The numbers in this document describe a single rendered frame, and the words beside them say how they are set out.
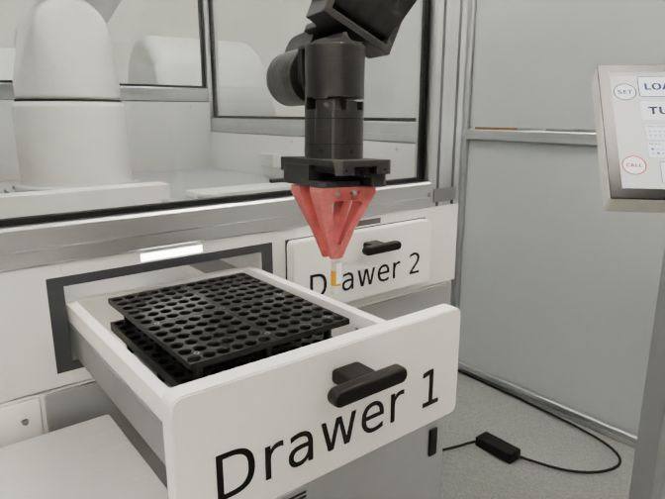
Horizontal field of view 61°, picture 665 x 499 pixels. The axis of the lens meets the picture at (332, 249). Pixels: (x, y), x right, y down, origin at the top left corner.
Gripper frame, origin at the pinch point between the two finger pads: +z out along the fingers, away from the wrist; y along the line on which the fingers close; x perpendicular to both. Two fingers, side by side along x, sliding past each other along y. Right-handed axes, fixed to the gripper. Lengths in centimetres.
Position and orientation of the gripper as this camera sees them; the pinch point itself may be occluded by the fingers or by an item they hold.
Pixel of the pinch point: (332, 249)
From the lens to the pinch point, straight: 56.8
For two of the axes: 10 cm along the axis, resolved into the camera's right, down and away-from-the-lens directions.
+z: -0.1, 9.8, 2.0
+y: 5.8, 1.7, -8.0
